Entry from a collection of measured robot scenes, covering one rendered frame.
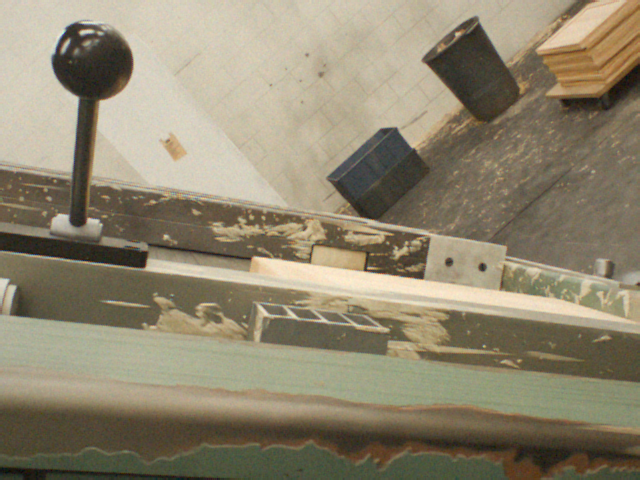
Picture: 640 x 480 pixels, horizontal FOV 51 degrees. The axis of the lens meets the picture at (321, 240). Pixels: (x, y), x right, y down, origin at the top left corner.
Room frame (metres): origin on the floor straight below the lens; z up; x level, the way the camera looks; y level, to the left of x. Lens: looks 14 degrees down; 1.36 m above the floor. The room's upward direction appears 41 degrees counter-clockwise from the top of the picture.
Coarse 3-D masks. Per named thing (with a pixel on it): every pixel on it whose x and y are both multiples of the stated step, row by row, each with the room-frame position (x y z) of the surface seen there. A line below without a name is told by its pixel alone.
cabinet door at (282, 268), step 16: (256, 272) 0.71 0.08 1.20; (272, 272) 0.63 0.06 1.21; (288, 272) 0.64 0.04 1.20; (304, 272) 0.67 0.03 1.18; (320, 272) 0.70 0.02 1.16; (336, 272) 0.71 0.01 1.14; (352, 272) 0.74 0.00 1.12; (384, 288) 0.65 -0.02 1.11; (400, 288) 0.67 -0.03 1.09; (416, 288) 0.70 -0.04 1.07; (432, 288) 0.71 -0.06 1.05; (448, 288) 0.72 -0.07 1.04; (464, 288) 0.75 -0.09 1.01; (480, 288) 0.77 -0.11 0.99; (496, 304) 0.65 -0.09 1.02; (512, 304) 0.67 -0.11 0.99; (528, 304) 0.70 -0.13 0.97; (544, 304) 0.72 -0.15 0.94; (560, 304) 0.72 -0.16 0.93; (624, 320) 0.65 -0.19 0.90
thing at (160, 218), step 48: (0, 192) 0.88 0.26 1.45; (48, 192) 0.89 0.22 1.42; (96, 192) 0.89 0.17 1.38; (144, 192) 0.90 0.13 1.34; (144, 240) 0.89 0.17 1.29; (192, 240) 0.90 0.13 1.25; (240, 240) 0.90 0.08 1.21; (288, 240) 0.91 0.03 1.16; (336, 240) 0.92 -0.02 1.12; (384, 240) 0.92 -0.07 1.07; (432, 240) 0.93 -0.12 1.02
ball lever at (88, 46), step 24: (72, 24) 0.34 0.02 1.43; (96, 24) 0.34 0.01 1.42; (72, 48) 0.33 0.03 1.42; (96, 48) 0.33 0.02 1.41; (120, 48) 0.34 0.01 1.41; (72, 72) 0.33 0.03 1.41; (96, 72) 0.33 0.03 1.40; (120, 72) 0.34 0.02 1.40; (96, 96) 0.34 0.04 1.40; (96, 120) 0.36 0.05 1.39; (72, 192) 0.38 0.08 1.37; (72, 216) 0.38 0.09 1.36; (96, 240) 0.38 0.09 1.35
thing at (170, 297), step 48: (48, 288) 0.36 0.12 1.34; (96, 288) 0.37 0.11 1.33; (144, 288) 0.37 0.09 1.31; (192, 288) 0.37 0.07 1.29; (240, 288) 0.37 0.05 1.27; (288, 288) 0.38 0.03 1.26; (336, 288) 0.40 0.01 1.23; (240, 336) 0.37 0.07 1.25; (432, 336) 0.38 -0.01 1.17; (480, 336) 0.38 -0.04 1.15; (528, 336) 0.39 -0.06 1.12; (576, 336) 0.39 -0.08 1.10; (624, 336) 0.39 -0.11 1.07
